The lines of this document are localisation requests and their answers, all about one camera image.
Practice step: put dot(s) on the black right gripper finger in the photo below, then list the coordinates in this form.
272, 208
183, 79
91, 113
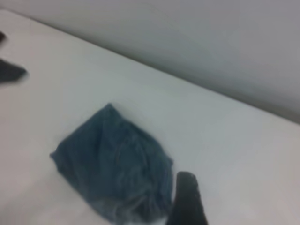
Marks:
2, 37
11, 72
187, 204

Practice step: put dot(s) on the blue denim shorts with print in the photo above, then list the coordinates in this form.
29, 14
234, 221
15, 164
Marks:
112, 152

